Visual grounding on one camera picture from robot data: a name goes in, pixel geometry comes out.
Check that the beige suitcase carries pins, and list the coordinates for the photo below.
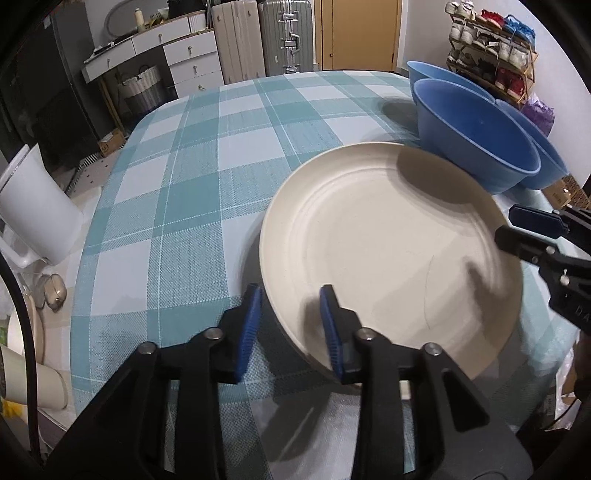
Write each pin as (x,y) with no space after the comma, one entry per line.
(238,41)

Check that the silver suitcase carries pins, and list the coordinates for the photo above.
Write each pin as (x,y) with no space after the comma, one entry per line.
(286,37)

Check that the rounded grey framed mirror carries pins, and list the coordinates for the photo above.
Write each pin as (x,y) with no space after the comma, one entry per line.
(115,14)

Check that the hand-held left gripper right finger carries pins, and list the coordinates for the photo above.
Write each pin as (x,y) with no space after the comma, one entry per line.
(330,332)

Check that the purple bag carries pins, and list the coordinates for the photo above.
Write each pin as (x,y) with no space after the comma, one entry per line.
(538,113)

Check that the green print cardboard box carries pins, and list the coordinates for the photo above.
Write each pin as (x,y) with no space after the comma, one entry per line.
(565,191)

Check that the cream bottle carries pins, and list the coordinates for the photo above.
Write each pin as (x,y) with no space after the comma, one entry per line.
(138,21)

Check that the cream plate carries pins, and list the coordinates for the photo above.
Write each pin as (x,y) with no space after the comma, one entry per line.
(405,391)
(378,240)

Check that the rows of sneakers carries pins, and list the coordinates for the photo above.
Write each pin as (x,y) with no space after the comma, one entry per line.
(489,41)

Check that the white desk with drawers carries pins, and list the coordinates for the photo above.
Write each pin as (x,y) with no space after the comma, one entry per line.
(138,44)

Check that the black refrigerator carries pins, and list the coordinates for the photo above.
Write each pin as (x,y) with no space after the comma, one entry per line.
(46,92)

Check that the small printed cardboard box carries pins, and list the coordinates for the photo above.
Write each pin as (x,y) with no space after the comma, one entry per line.
(111,142)

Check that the cream cup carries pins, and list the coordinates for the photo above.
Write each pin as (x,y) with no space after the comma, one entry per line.
(46,383)

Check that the teal checked tablecloth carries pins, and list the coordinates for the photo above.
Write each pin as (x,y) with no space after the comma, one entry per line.
(184,221)

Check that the woven grey white basket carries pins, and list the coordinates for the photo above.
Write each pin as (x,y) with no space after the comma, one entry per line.
(143,92)

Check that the white drawer cabinet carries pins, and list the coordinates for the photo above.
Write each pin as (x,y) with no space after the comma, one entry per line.
(194,62)

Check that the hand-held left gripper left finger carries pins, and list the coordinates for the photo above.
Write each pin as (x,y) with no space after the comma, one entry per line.
(249,332)

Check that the tan wooden door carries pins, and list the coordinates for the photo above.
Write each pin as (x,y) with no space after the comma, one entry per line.
(360,32)

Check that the dotted white floor mat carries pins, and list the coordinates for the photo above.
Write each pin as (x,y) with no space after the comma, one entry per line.
(92,173)

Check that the wooden shoe rack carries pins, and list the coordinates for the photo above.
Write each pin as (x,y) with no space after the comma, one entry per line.
(531,69)

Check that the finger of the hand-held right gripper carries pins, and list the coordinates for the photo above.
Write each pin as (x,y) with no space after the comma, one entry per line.
(531,219)
(521,244)

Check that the round beige object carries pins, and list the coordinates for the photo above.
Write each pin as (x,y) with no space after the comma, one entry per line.
(53,291)

